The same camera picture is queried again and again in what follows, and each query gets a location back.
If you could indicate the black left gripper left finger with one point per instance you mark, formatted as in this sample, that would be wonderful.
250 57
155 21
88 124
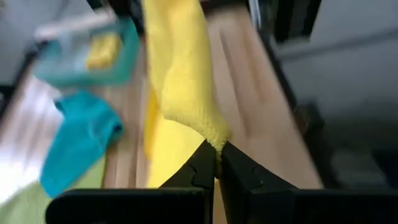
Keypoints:
174 205

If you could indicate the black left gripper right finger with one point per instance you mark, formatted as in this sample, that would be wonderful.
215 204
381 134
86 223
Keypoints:
280 205

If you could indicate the green translucent plastic tray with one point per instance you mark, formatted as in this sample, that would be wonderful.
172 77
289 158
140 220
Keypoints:
62 76

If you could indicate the teal microfiber towel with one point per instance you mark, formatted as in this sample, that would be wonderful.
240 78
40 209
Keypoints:
77 146

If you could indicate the green microfiber towel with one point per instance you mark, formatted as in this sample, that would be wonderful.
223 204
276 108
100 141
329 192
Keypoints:
25 205

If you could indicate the black metal table frame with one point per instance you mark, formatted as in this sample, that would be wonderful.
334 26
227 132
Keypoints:
311 137

